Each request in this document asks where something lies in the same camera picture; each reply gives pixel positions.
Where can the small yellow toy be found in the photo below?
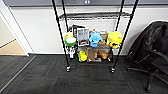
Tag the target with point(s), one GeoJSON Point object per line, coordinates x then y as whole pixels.
{"type": "Point", "coordinates": [82, 56]}

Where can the brown paper pack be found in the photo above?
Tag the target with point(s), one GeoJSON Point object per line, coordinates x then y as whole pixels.
{"type": "Point", "coordinates": [92, 55]}

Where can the blue plush toy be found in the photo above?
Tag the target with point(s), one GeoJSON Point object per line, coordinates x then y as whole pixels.
{"type": "Point", "coordinates": [95, 39]}

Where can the green and white bowl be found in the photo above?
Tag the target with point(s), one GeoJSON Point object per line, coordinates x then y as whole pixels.
{"type": "Point", "coordinates": [70, 42]}

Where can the flat black box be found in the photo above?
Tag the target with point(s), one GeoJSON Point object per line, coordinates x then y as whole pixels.
{"type": "Point", "coordinates": [75, 30]}

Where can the pale yellow toy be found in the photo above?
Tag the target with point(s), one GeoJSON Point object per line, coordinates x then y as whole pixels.
{"type": "Point", "coordinates": [68, 35]}

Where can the orange brown toy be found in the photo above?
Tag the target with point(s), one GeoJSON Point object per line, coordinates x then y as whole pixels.
{"type": "Point", "coordinates": [103, 55]}

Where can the tan cardboard box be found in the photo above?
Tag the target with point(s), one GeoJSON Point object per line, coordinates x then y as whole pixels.
{"type": "Point", "coordinates": [104, 36]}

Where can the yellow plush toy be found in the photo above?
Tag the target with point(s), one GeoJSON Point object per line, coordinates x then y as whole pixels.
{"type": "Point", "coordinates": [114, 39]}

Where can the black office chair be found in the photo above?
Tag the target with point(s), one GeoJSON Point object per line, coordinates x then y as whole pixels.
{"type": "Point", "coordinates": [150, 36]}

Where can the small white wall label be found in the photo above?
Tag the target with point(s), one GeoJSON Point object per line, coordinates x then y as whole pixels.
{"type": "Point", "coordinates": [87, 1]}

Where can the long grey wall band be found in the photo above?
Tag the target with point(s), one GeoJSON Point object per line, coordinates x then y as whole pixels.
{"type": "Point", "coordinates": [33, 2]}

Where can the white door frame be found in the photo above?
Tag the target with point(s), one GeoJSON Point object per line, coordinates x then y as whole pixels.
{"type": "Point", "coordinates": [17, 33]}

